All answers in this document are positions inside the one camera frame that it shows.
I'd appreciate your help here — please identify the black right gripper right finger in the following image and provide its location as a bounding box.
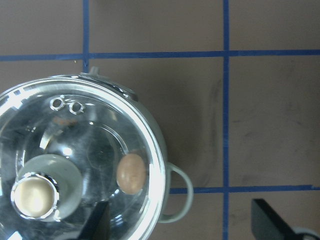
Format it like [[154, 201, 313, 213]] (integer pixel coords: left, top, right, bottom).
[[251, 198, 302, 240]]

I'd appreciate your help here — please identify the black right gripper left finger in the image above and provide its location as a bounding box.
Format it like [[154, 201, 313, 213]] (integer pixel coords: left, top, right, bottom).
[[76, 202, 110, 240]]

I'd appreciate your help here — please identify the beige egg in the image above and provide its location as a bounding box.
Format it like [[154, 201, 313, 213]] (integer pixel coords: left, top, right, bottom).
[[116, 153, 147, 195]]

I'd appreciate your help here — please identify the glass pot lid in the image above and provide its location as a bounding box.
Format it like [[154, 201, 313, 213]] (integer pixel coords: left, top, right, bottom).
[[0, 76, 167, 240]]

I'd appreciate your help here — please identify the pale green electric pot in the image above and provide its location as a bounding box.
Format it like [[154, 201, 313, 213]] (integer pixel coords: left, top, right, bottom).
[[79, 66, 195, 240]]

